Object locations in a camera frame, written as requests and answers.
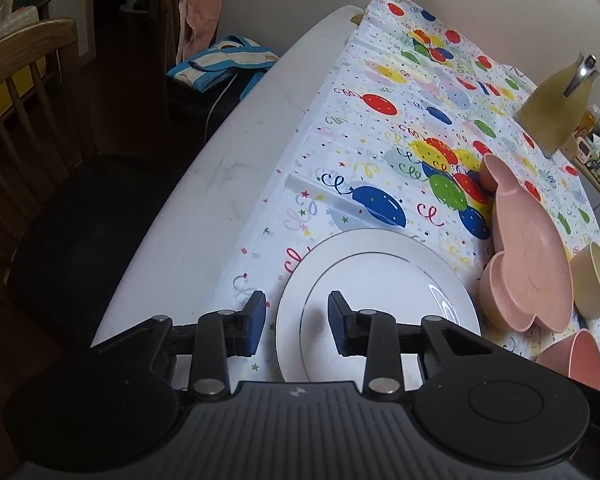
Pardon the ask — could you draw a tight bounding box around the blue striped bag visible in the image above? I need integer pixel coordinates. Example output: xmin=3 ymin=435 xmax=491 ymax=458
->
xmin=166 ymin=35 xmax=281 ymax=94

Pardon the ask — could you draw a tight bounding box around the pink divided plate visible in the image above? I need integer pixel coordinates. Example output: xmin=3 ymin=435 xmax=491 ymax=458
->
xmin=478 ymin=152 xmax=576 ymax=333

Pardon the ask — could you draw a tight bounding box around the white plate with silver rim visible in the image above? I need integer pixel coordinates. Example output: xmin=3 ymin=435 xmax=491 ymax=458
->
xmin=275 ymin=228 xmax=482 ymax=385

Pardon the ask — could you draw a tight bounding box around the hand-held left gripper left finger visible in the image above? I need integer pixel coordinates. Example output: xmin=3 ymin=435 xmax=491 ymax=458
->
xmin=105 ymin=290 xmax=268 ymax=397

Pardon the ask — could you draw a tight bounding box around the pink towel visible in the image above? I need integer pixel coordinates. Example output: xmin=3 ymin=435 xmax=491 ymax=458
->
xmin=176 ymin=0 xmax=227 ymax=63

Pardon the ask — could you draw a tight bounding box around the cream bowl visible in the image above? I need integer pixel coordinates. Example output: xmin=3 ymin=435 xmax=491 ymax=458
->
xmin=570 ymin=241 xmax=600 ymax=320

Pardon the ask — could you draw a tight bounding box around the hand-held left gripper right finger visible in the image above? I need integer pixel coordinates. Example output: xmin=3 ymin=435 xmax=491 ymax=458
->
xmin=327 ymin=290 xmax=487 ymax=397

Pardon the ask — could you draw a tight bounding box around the white cable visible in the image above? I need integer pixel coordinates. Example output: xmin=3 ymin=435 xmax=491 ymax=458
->
xmin=204 ymin=72 xmax=238 ymax=145

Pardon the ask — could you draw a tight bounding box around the white timer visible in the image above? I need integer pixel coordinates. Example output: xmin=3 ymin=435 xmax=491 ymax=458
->
xmin=572 ymin=135 xmax=594 ymax=163

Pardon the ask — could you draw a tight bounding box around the wooden chair with dark seat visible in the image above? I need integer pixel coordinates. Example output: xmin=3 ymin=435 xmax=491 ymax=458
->
xmin=0 ymin=17 xmax=201 ymax=361

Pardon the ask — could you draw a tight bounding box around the pink cup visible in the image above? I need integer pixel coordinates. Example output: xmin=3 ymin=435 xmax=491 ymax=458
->
xmin=535 ymin=328 xmax=600 ymax=393

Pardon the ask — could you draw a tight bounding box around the balloon print tablecloth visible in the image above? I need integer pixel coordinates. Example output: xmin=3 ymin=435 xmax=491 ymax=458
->
xmin=225 ymin=0 xmax=600 ymax=396

